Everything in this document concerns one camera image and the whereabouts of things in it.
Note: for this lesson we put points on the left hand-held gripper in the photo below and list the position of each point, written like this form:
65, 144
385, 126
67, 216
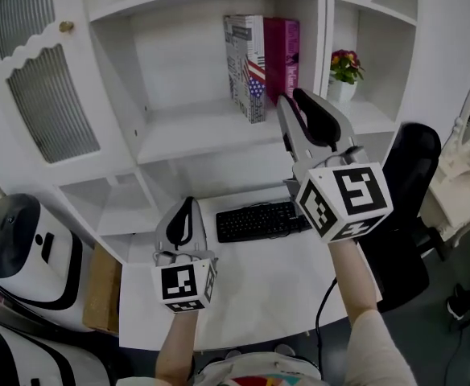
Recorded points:
178, 284

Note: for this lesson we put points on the white ribbed glass cabinet door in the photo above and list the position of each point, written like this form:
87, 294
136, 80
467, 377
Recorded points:
50, 107

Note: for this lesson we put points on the person's left forearm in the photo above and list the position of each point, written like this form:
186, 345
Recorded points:
174, 344

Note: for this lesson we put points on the white dresser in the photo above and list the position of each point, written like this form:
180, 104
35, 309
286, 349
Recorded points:
456, 199

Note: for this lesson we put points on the white shelf unit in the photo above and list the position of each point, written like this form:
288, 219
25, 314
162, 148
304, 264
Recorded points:
203, 129

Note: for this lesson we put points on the black office chair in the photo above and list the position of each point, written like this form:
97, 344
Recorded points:
408, 215

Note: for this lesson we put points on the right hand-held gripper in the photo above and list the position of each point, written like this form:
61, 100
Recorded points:
339, 199

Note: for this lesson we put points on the person's patterned shirt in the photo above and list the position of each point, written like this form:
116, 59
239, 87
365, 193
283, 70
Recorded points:
259, 372

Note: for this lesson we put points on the black keyboard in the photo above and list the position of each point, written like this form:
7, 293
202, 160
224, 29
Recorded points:
255, 221

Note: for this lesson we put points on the gold door knob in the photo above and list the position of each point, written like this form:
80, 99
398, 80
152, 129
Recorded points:
66, 26

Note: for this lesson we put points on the person's right forearm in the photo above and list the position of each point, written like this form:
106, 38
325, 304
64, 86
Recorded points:
355, 288

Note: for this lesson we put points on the brown cardboard box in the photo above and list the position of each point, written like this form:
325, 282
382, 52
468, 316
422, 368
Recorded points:
102, 292

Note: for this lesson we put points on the potted red yellow flowers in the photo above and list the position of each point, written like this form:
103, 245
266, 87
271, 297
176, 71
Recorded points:
344, 71

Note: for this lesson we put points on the pink book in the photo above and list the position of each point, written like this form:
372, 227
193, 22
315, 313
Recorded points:
277, 54

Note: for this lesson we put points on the white and black robot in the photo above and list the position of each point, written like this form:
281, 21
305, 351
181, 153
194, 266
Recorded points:
21, 255
25, 360

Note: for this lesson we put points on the grey patterned book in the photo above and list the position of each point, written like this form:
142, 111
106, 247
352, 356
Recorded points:
243, 62

